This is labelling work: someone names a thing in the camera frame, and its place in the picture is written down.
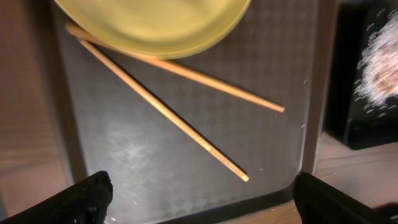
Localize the wooden chopstick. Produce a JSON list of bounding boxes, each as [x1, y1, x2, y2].
[[65, 22, 285, 113], [78, 39, 249, 182]]

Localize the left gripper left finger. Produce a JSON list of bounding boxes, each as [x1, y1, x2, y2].
[[1, 171, 113, 224]]

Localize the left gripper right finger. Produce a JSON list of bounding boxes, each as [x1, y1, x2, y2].
[[293, 172, 397, 224]]

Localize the yellow round plate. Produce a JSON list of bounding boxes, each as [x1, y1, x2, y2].
[[55, 0, 251, 59]]

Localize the dark brown serving tray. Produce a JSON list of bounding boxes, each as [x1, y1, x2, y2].
[[37, 0, 340, 224]]

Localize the black rectangular tray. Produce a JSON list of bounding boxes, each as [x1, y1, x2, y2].
[[324, 1, 397, 150]]

